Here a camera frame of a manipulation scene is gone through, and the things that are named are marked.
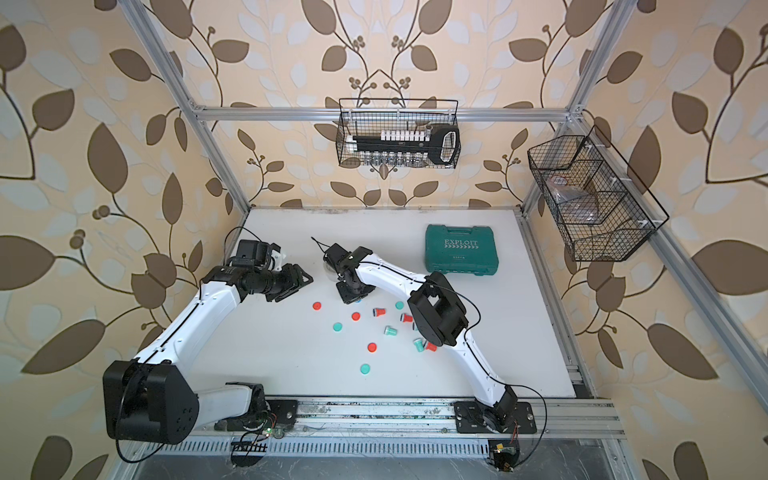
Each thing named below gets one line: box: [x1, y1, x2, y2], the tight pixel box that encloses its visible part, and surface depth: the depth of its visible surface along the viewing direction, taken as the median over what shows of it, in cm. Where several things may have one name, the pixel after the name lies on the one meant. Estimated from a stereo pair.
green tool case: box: [425, 224, 499, 275], surface depth 104 cm
